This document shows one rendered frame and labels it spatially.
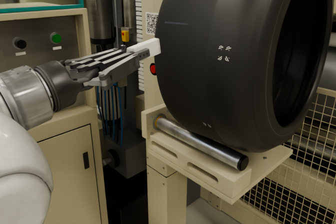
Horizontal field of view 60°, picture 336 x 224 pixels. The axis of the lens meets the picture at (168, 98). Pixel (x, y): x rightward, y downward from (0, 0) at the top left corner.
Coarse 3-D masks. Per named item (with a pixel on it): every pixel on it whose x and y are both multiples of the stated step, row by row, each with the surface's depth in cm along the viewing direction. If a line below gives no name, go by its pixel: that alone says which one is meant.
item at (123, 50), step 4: (124, 48) 53; (112, 52) 53; (116, 52) 53; (120, 52) 53; (124, 52) 54; (104, 56) 51; (108, 56) 51; (112, 56) 52; (84, 60) 49; (88, 60) 49; (92, 60) 49; (96, 60) 50; (100, 60) 50; (104, 60) 51; (72, 64) 47; (76, 64) 48; (80, 64) 48; (84, 64) 49; (72, 68) 47
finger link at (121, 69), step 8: (128, 56) 50; (136, 56) 50; (120, 64) 47; (128, 64) 49; (104, 72) 45; (112, 72) 46; (120, 72) 47; (128, 72) 49; (112, 80) 46; (104, 88) 44
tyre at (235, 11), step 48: (192, 0) 63; (240, 0) 56; (288, 0) 59; (192, 48) 62; (240, 48) 56; (288, 48) 103; (192, 96) 67; (240, 96) 60; (288, 96) 100; (240, 144) 71
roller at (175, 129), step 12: (156, 120) 100; (168, 120) 97; (168, 132) 96; (180, 132) 92; (192, 132) 90; (192, 144) 89; (204, 144) 85; (216, 144) 83; (216, 156) 82; (228, 156) 79; (240, 156) 78; (240, 168) 78
